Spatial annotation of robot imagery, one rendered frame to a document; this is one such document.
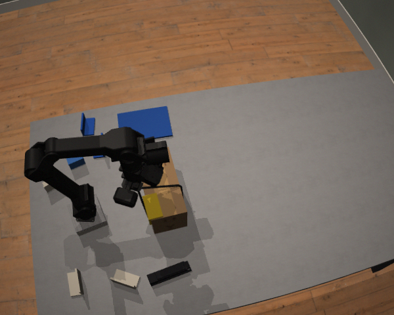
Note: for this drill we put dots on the blue box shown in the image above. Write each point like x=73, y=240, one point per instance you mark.
x=75, y=162

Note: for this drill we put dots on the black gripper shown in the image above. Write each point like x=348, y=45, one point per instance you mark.
x=125, y=196

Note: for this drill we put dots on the tan cardboard box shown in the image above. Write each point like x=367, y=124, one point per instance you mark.
x=171, y=201

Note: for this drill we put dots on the blue flat rectangular slab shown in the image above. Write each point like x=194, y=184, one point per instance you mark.
x=150, y=122

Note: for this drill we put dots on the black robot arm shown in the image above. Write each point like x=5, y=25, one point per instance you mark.
x=122, y=144

